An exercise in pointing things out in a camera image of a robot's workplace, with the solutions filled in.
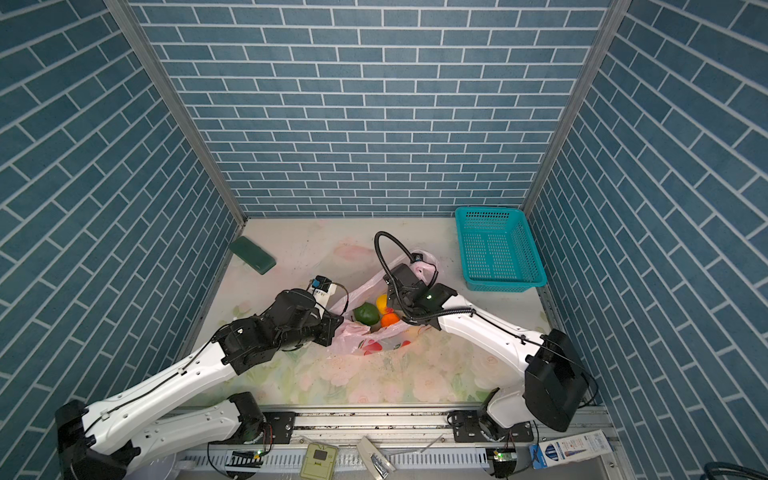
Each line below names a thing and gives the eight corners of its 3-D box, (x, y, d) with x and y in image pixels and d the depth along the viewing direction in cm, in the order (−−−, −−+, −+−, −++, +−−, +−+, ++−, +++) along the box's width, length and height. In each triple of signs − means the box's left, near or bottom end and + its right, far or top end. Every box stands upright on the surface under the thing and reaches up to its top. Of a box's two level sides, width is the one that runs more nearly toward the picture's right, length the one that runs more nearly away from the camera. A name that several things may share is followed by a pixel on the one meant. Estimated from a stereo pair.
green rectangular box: (229, 250, 114) (226, 246, 112) (245, 238, 117) (243, 235, 116) (262, 275, 106) (260, 272, 105) (278, 262, 110) (276, 259, 108)
